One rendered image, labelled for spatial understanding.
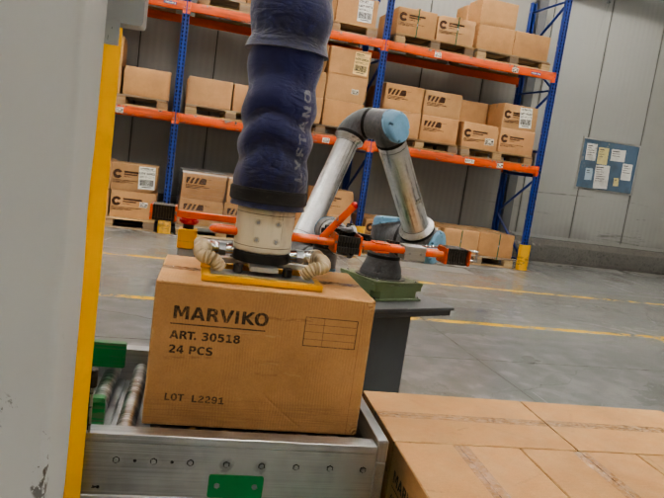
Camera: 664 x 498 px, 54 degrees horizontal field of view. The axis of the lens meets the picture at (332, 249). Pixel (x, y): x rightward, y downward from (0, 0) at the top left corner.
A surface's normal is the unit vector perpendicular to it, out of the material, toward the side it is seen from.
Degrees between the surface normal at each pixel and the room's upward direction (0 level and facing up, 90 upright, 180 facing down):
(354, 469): 90
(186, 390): 90
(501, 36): 88
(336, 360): 90
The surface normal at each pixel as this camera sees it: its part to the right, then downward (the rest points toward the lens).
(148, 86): 0.33, 0.19
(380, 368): 0.55, 0.19
